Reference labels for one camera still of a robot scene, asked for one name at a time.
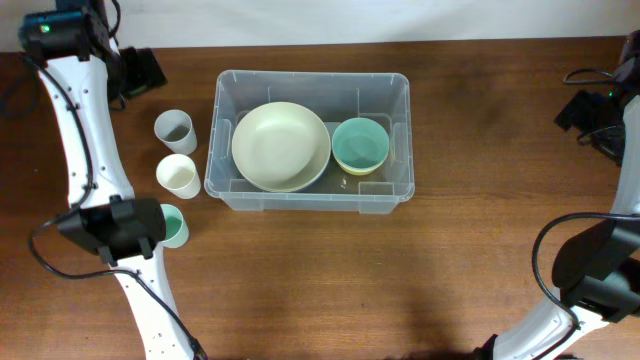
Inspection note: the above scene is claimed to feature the grey cup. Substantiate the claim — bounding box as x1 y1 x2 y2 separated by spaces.
154 109 197 155

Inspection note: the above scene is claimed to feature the cream cup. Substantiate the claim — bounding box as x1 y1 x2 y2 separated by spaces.
156 154 201 199

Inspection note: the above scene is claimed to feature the cream plate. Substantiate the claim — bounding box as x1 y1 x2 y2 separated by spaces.
232 102 331 193

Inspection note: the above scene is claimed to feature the green bowl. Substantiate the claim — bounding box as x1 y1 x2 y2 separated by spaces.
331 117 390 168

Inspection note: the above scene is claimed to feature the yellow bowl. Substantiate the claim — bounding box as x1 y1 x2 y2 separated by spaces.
336 159 382 176

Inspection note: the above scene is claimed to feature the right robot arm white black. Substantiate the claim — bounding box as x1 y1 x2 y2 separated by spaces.
470 32 639 360

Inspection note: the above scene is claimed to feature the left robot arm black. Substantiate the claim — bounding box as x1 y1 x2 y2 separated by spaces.
18 0 206 359

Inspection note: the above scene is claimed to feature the clear plastic storage container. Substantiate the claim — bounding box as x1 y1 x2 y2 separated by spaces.
204 70 415 214

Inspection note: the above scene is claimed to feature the green cup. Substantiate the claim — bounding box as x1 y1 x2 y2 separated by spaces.
161 204 190 249

